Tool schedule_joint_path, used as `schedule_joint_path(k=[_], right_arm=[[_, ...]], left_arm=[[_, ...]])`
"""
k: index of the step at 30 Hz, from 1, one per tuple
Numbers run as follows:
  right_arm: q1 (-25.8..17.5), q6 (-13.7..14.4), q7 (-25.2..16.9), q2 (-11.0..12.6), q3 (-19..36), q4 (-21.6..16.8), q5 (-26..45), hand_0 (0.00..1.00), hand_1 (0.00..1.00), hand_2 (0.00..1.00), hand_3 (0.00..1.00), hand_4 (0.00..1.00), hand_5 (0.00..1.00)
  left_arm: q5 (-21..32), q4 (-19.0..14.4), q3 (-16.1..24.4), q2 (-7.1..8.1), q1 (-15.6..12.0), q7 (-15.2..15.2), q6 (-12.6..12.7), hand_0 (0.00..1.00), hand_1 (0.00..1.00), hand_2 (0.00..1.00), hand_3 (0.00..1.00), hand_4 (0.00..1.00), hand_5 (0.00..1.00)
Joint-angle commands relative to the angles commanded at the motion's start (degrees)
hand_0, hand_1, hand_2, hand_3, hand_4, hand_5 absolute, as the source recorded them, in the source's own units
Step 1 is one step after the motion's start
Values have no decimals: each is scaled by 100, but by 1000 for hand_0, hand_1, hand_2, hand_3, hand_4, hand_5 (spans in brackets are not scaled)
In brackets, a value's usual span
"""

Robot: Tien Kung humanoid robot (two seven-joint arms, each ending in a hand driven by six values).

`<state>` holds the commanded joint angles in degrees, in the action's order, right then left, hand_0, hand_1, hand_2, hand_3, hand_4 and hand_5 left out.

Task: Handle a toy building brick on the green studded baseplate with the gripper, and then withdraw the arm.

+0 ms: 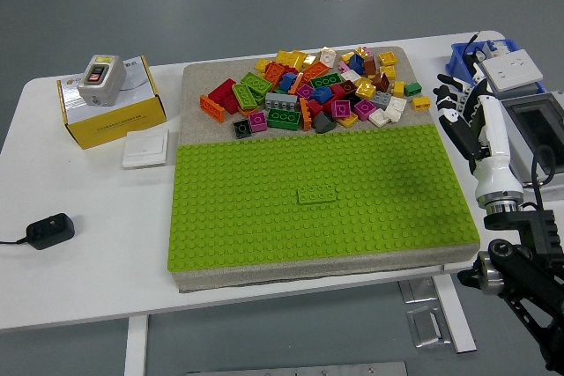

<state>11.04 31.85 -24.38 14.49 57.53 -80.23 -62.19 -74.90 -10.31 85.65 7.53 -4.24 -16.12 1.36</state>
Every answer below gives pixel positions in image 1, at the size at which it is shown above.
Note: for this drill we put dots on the green studded baseplate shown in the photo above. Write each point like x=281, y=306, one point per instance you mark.
x=242, y=217

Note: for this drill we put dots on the orange long brick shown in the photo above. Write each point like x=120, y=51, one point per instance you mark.
x=212, y=107
x=305, y=114
x=315, y=71

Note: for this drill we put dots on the dark green small brick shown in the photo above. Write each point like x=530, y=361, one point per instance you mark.
x=413, y=88

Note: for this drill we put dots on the dark grey sloped brick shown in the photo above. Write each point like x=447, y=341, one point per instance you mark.
x=324, y=123

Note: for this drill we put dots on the grey long brick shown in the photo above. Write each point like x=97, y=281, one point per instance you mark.
x=280, y=100

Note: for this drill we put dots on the blue plastic bin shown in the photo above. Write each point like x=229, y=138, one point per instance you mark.
x=456, y=52

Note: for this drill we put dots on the white table leg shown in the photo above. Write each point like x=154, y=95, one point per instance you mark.
x=136, y=345
x=460, y=332

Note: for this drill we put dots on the long metal floor strip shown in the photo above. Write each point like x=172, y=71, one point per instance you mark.
x=308, y=370

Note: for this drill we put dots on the black power adapter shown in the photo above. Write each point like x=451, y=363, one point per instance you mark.
x=50, y=230

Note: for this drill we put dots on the white circuit breaker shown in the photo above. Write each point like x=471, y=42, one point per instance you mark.
x=495, y=48

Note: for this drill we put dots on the metal floor bracket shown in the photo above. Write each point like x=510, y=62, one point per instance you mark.
x=416, y=291
x=425, y=327

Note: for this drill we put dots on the blue brick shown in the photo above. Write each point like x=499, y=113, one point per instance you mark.
x=287, y=81
x=321, y=94
x=356, y=64

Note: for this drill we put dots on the brown brick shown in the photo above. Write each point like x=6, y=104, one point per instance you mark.
x=369, y=66
x=381, y=82

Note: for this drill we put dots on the grey square brick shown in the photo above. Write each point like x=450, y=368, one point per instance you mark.
x=380, y=98

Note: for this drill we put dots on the red large brick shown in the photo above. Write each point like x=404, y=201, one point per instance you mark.
x=222, y=93

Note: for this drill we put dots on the grey push-button switch box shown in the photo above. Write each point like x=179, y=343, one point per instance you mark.
x=103, y=85

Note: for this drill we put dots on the white wall socket panel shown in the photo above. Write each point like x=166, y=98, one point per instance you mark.
x=513, y=70

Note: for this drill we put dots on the red small brick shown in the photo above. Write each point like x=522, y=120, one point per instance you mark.
x=314, y=107

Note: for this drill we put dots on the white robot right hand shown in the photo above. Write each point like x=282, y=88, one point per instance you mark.
x=495, y=169

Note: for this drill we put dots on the dark green long brick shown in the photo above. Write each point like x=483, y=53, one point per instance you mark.
x=326, y=81
x=283, y=119

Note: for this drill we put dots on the yellow long brick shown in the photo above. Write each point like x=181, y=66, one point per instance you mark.
x=288, y=58

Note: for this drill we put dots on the yellow white cardboard box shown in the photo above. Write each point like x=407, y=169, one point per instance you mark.
x=119, y=123

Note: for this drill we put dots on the magenta square brick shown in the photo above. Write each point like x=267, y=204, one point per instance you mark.
x=341, y=108
x=305, y=91
x=257, y=121
x=364, y=109

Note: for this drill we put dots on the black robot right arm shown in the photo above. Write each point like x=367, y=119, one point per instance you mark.
x=524, y=270

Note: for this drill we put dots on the white square brick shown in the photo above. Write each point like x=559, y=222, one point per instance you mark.
x=351, y=75
x=378, y=117
x=328, y=56
x=395, y=107

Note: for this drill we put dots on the lime green long brick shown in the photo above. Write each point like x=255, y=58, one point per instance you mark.
x=243, y=95
x=316, y=194
x=257, y=82

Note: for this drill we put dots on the yellow small brick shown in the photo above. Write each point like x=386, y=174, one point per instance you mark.
x=398, y=88
x=421, y=103
x=388, y=72
x=262, y=65

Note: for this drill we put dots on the grey plastic box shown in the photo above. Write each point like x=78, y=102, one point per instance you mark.
x=520, y=90

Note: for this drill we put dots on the grey-brown foam mat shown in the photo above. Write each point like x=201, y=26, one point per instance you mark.
x=198, y=129

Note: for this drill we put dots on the grey windowed enclosure box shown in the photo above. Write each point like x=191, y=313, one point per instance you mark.
x=546, y=125

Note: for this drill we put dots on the yellow square brick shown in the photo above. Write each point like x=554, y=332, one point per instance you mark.
x=365, y=89
x=388, y=58

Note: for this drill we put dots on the black square brick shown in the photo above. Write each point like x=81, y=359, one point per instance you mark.
x=242, y=129

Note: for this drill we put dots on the white wall switch panel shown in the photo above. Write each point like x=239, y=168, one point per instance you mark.
x=145, y=149

